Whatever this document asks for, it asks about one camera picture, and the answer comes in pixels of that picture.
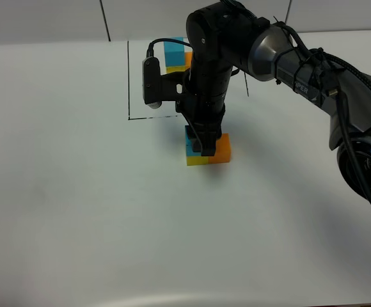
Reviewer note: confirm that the blue template cube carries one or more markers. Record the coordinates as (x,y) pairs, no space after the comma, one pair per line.
(174,54)

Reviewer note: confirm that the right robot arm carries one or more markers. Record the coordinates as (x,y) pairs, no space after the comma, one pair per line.
(227,37)

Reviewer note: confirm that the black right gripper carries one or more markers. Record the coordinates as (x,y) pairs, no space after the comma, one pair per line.
(203,113)

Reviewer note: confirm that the orange template cube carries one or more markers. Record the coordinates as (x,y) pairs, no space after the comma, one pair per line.
(188,59)

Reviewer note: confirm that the yellow template cube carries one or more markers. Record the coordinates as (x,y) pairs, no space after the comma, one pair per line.
(176,69)

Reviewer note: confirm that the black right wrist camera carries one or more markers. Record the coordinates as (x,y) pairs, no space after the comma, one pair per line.
(159,88)

